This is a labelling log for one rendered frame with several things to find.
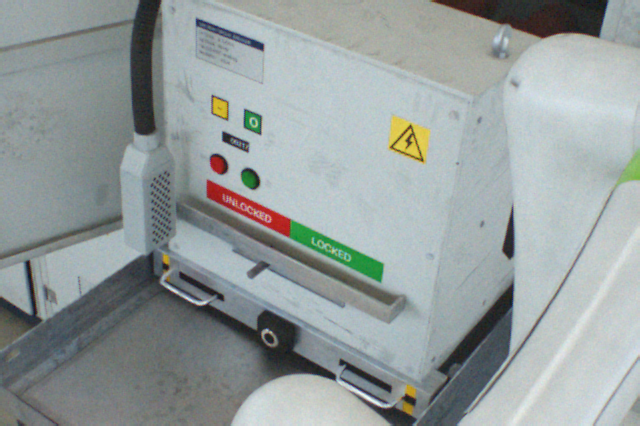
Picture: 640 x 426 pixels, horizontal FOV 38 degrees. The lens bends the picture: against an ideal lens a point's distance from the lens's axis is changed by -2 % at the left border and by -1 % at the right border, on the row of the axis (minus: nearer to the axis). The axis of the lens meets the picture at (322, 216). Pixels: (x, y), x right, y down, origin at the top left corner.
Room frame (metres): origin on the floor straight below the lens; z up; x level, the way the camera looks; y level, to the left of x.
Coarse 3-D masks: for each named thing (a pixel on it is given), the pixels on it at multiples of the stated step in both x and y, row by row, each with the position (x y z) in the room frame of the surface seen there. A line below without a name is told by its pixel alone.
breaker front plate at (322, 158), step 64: (192, 0) 1.20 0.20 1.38; (192, 64) 1.20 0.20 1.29; (320, 64) 1.09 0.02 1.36; (192, 128) 1.20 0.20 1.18; (320, 128) 1.08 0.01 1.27; (384, 128) 1.03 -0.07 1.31; (448, 128) 0.99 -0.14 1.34; (192, 192) 1.20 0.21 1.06; (256, 192) 1.14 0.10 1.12; (320, 192) 1.08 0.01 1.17; (384, 192) 1.02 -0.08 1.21; (448, 192) 0.98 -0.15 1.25; (192, 256) 1.20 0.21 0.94; (320, 256) 1.07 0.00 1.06; (384, 256) 1.02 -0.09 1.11; (320, 320) 1.07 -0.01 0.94
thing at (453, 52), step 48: (240, 0) 1.20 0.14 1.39; (288, 0) 1.21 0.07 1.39; (336, 0) 1.23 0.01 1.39; (384, 0) 1.24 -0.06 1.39; (336, 48) 1.08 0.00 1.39; (384, 48) 1.09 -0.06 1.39; (432, 48) 1.10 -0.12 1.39; (480, 48) 1.11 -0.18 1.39; (480, 96) 0.99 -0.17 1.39; (480, 144) 1.01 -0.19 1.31; (480, 192) 1.04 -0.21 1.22; (480, 240) 1.07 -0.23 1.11; (480, 288) 1.11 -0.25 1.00; (432, 336) 0.98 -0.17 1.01
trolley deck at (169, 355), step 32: (128, 320) 1.13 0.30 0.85; (160, 320) 1.14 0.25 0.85; (192, 320) 1.15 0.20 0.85; (224, 320) 1.15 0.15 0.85; (96, 352) 1.05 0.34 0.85; (128, 352) 1.06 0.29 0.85; (160, 352) 1.07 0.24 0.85; (192, 352) 1.07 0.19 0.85; (224, 352) 1.08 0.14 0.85; (256, 352) 1.09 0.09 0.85; (64, 384) 0.98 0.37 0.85; (96, 384) 0.99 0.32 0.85; (128, 384) 0.99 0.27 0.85; (160, 384) 1.00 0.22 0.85; (192, 384) 1.00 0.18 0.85; (224, 384) 1.01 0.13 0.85; (256, 384) 1.02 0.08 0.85; (352, 384) 1.03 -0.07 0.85; (480, 384) 1.06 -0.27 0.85; (32, 416) 0.93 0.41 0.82; (64, 416) 0.92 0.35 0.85; (96, 416) 0.92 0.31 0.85; (128, 416) 0.93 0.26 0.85; (160, 416) 0.93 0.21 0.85; (192, 416) 0.94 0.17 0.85; (224, 416) 0.95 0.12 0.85; (384, 416) 0.97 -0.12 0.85; (448, 416) 0.98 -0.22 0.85
